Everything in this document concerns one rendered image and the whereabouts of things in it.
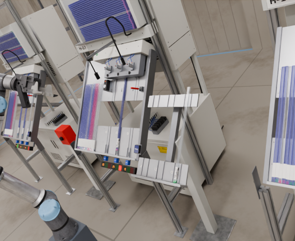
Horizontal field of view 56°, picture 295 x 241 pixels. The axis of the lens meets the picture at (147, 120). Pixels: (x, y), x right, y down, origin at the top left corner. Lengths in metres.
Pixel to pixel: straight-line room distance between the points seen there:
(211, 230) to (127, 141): 0.84
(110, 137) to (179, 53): 0.77
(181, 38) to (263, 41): 2.72
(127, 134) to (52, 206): 0.62
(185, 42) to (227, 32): 2.91
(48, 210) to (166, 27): 1.36
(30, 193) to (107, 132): 0.63
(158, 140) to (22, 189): 0.94
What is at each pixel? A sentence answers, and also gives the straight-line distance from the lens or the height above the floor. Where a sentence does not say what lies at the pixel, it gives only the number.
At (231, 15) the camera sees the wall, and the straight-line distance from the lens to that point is 4.89.
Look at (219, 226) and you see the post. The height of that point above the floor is 0.01.
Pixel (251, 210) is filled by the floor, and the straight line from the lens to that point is 2.19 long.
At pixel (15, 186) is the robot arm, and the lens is 1.76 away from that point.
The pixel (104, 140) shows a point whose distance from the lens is 1.99.
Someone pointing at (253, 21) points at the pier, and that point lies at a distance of 4.64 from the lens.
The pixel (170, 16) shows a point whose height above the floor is 1.34.
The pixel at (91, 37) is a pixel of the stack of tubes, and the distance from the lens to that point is 2.11.
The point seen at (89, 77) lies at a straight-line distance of 2.27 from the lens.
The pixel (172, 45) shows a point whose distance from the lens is 2.01.
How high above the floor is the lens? 1.66
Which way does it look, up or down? 26 degrees down
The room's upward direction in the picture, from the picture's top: 25 degrees counter-clockwise
